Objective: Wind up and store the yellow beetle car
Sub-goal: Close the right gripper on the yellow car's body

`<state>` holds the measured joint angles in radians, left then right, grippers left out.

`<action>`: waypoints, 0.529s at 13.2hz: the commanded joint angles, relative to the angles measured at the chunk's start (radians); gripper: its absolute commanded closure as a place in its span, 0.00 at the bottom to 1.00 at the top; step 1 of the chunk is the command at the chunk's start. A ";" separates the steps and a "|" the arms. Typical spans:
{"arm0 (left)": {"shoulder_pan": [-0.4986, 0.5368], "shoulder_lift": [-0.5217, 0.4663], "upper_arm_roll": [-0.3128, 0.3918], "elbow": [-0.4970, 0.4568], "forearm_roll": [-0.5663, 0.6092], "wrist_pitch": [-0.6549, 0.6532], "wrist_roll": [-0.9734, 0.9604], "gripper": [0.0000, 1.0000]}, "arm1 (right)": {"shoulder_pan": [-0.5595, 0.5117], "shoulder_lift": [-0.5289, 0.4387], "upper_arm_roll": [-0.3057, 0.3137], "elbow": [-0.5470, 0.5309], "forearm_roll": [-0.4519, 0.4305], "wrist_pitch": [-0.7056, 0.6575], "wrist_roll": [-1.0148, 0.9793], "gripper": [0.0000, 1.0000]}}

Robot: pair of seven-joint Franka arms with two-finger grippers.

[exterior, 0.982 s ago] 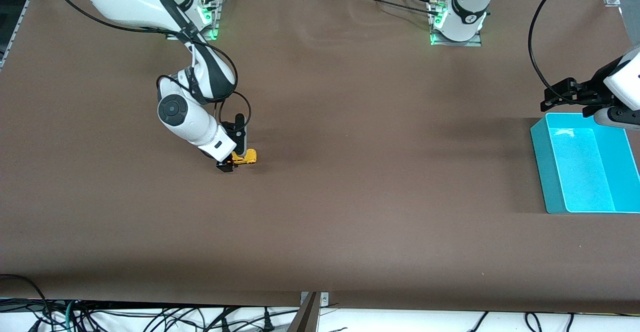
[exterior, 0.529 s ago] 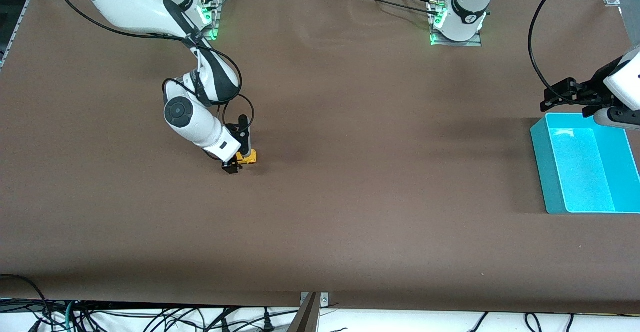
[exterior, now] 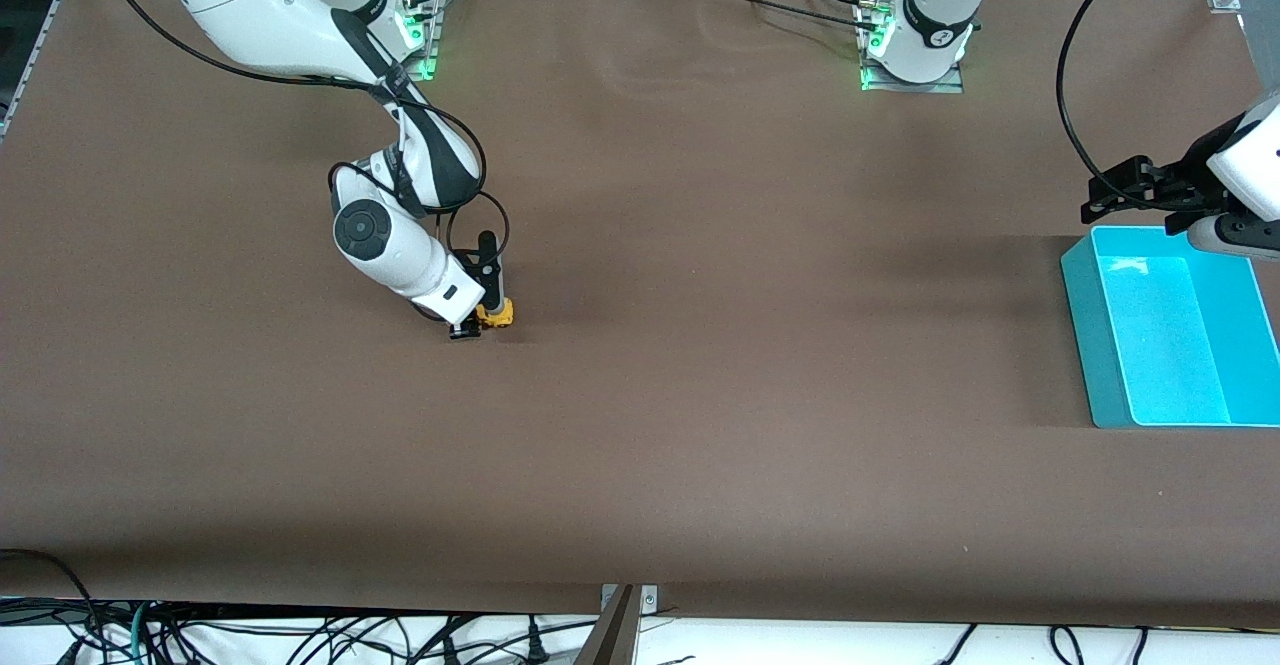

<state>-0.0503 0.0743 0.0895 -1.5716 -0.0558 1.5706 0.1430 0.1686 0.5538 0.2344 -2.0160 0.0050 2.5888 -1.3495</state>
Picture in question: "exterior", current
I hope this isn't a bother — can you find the turquoise plastic bin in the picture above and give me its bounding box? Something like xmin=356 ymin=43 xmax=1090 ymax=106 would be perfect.
xmin=1061 ymin=226 xmax=1280 ymax=429

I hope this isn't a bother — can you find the brown table cover sheet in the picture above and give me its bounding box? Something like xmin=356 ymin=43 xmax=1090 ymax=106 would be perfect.
xmin=0 ymin=0 xmax=1280 ymax=632

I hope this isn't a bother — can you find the dark grey metal bar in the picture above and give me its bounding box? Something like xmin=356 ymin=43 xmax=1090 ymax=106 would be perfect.
xmin=573 ymin=585 xmax=642 ymax=665

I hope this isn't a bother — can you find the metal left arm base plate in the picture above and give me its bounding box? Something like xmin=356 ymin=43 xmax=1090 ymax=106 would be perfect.
xmin=859 ymin=0 xmax=967 ymax=95

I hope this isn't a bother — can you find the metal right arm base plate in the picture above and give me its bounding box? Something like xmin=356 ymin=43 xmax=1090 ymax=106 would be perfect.
xmin=395 ymin=0 xmax=442 ymax=82

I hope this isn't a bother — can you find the small metal table bracket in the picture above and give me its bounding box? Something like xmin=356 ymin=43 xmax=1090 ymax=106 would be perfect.
xmin=600 ymin=584 xmax=660 ymax=615

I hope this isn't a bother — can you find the black floor cable tangle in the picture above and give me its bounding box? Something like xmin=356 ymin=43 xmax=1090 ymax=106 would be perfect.
xmin=0 ymin=548 xmax=601 ymax=665

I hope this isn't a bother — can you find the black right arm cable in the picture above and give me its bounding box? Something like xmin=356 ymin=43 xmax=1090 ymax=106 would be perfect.
xmin=95 ymin=0 xmax=511 ymax=268

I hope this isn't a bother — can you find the black cable across table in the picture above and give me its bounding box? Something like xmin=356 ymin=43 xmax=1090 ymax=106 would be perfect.
xmin=690 ymin=0 xmax=883 ymax=32

